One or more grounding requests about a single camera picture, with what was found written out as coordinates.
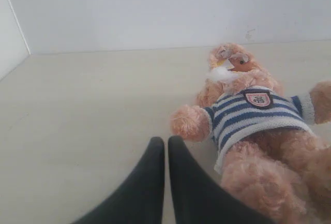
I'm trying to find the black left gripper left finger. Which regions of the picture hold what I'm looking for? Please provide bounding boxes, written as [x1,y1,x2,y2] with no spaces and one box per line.
[75,137,165,224]

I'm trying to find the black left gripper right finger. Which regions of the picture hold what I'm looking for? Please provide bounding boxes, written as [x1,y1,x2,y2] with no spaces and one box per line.
[168,136,269,224]

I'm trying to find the pink teddy bear striped sweater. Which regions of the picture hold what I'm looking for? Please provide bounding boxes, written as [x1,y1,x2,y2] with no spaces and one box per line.
[170,43,330,223]

